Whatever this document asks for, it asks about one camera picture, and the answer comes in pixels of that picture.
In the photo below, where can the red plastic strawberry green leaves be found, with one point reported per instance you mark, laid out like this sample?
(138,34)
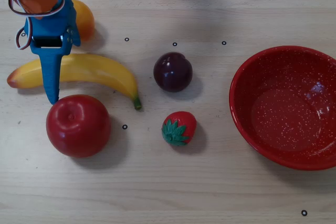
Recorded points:
(181,128)

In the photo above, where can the blue gripper black motor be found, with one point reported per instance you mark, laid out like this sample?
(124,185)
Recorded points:
(49,43)

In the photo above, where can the red plastic apple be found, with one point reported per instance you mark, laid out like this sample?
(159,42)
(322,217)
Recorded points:
(78,127)

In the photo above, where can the yellow orange plastic peach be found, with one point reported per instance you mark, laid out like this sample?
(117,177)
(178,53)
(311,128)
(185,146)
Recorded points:
(85,22)

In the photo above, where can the dark purple plastic plum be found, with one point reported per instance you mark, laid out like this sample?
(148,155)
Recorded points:
(173,72)

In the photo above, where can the yellow plastic banana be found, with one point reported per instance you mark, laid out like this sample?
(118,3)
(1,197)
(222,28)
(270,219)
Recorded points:
(105,72)

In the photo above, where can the red speckled enamel bowl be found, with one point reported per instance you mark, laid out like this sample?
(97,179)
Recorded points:
(283,119)

